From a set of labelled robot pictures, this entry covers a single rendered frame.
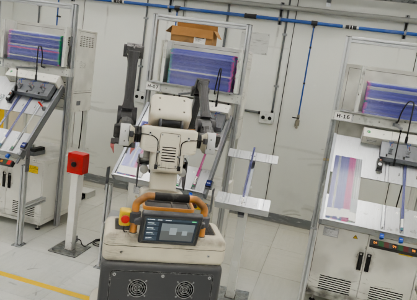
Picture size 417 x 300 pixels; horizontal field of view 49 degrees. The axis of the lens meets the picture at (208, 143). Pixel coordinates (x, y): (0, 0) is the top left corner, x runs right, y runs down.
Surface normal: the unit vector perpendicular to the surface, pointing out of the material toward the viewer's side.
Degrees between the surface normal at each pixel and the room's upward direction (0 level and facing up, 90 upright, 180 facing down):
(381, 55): 90
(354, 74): 90
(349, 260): 90
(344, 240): 90
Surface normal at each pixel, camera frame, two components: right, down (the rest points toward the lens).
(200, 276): 0.18, 0.19
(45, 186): 0.95, 0.18
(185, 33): -0.19, -0.04
